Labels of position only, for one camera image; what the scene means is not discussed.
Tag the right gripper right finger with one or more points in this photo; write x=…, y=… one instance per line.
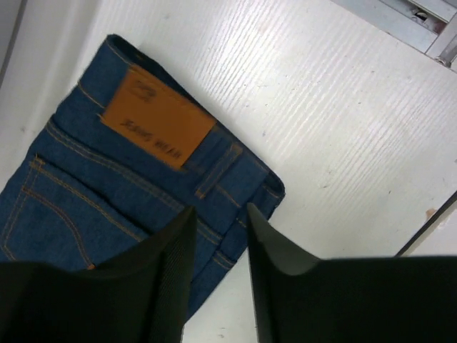
x=300, y=298

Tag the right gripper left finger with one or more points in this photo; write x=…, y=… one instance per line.
x=140, y=295

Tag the dark blue denim trousers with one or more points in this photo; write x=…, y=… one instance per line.
x=84, y=193

